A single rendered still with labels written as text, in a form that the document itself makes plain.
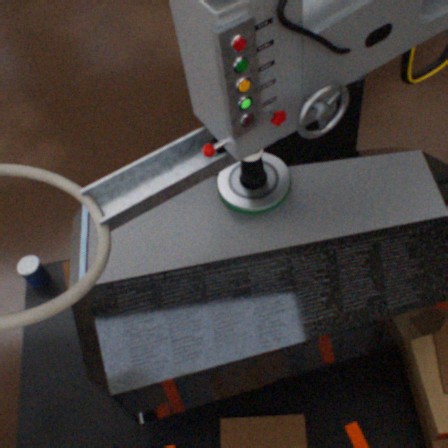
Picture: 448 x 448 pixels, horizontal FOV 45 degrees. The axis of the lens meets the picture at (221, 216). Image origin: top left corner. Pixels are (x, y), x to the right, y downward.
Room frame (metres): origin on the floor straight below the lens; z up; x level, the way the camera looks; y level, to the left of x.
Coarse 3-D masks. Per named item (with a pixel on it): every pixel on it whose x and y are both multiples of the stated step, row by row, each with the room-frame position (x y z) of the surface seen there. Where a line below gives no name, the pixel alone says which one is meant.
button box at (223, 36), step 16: (224, 32) 0.84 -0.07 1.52; (240, 32) 0.85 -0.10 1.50; (224, 48) 0.83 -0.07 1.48; (256, 48) 0.86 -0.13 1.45; (224, 64) 0.83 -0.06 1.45; (256, 64) 0.86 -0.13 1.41; (224, 80) 0.83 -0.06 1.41; (256, 80) 0.86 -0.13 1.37; (224, 96) 0.84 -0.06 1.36; (240, 96) 0.84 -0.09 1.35; (256, 96) 0.86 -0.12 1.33; (240, 112) 0.84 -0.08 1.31; (256, 112) 0.85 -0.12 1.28; (240, 128) 0.84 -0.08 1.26
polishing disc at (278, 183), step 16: (272, 160) 1.04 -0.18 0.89; (224, 176) 1.02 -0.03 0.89; (272, 176) 0.98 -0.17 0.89; (288, 176) 0.97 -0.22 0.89; (224, 192) 0.96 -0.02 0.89; (240, 192) 0.95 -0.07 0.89; (256, 192) 0.94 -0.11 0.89; (272, 192) 0.93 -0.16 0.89; (240, 208) 0.90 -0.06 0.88; (256, 208) 0.88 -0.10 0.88
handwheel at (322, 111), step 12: (336, 84) 0.90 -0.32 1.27; (312, 96) 0.88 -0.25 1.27; (336, 96) 0.90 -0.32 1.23; (348, 96) 0.91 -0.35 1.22; (312, 108) 0.88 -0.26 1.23; (324, 108) 0.88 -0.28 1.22; (300, 120) 0.86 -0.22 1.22; (324, 120) 0.88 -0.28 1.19; (336, 120) 0.90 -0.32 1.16; (300, 132) 0.86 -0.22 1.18; (312, 132) 0.88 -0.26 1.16; (324, 132) 0.88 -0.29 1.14
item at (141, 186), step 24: (312, 120) 1.00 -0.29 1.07; (192, 144) 0.98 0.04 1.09; (144, 168) 0.93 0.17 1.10; (168, 168) 0.92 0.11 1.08; (192, 168) 0.91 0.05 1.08; (216, 168) 0.88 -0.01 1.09; (96, 192) 0.87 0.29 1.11; (120, 192) 0.88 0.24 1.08; (144, 192) 0.86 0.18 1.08; (168, 192) 0.83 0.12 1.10; (120, 216) 0.78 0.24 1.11
